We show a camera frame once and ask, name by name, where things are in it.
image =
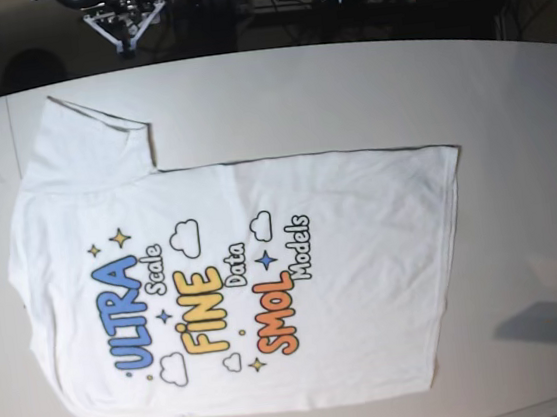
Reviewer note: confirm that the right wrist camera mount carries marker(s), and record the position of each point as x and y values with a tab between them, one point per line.
125	29

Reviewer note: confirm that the white printed T-shirt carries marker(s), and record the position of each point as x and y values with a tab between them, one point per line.
283	284

